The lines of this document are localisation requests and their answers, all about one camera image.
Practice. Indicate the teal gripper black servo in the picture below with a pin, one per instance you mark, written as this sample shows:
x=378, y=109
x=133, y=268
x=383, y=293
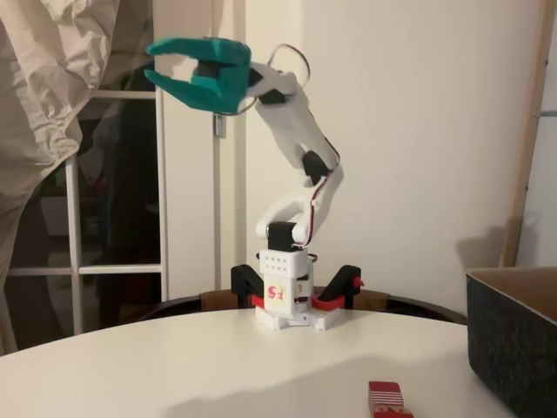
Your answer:
x=231, y=71

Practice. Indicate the red striped wooden block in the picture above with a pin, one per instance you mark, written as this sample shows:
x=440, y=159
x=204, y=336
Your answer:
x=385, y=396

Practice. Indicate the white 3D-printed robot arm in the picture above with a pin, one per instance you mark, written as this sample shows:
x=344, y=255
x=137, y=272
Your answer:
x=296, y=117

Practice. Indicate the dark grey felt box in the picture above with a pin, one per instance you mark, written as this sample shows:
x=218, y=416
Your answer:
x=509, y=344

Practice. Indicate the metal door hinge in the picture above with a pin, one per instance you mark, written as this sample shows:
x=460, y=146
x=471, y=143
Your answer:
x=219, y=126

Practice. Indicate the white glazed door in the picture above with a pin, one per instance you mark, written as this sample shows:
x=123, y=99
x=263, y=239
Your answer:
x=187, y=174

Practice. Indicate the beige crumpled curtain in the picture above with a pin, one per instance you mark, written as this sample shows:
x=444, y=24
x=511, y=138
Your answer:
x=35, y=87

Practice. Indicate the black and red clamp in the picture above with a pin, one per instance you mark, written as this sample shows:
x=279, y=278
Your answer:
x=241, y=283
x=341, y=281

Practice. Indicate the wooden framed translucent screen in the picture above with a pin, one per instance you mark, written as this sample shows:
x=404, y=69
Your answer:
x=521, y=174

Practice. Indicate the thin metal rod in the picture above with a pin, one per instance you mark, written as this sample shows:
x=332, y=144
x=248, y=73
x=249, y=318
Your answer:
x=546, y=114

